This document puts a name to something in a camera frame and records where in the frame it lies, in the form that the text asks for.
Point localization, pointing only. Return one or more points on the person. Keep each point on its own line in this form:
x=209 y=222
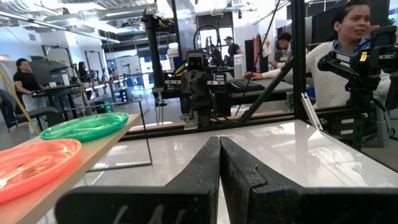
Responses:
x=326 y=81
x=233 y=49
x=26 y=84
x=284 y=43
x=83 y=71

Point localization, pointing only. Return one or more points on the green translucent plate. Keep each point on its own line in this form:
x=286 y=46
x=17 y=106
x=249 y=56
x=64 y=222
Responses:
x=84 y=127

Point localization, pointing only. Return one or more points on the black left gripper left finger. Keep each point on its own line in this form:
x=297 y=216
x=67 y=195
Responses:
x=186 y=202

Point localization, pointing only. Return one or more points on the black aluminium rig frame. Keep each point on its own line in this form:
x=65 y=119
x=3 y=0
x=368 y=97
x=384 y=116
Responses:
x=299 y=62

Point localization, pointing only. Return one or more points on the gray desk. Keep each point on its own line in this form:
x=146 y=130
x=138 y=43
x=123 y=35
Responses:
x=276 y=87

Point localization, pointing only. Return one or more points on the orange translucent plate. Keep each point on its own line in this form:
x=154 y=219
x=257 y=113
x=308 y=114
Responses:
x=37 y=168

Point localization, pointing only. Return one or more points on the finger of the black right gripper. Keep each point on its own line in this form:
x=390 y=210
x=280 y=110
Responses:
x=193 y=107
x=206 y=109

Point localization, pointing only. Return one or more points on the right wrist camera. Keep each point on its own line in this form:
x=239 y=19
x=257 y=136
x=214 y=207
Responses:
x=197 y=60

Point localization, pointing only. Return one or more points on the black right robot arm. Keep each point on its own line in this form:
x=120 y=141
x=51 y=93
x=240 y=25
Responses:
x=222 y=105

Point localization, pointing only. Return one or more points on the black desk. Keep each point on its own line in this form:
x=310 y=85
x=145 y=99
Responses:
x=59 y=90

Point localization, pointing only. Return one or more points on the dark office chair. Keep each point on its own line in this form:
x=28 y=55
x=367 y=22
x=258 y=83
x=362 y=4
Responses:
x=31 y=112

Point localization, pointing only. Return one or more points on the black box with white labels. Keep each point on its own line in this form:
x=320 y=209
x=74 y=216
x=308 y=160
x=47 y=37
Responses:
x=339 y=127

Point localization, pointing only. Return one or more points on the black computer with green light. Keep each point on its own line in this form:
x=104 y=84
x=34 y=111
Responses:
x=105 y=107

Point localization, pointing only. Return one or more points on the white tower appliance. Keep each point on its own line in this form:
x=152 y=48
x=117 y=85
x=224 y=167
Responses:
x=239 y=67

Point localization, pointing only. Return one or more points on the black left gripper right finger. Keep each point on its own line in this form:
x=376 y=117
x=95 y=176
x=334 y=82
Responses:
x=248 y=199

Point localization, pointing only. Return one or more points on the black monitor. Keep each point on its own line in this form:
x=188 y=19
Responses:
x=49 y=71

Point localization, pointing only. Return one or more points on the silver aluminium bar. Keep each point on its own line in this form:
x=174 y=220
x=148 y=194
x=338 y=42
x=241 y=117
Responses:
x=311 y=110

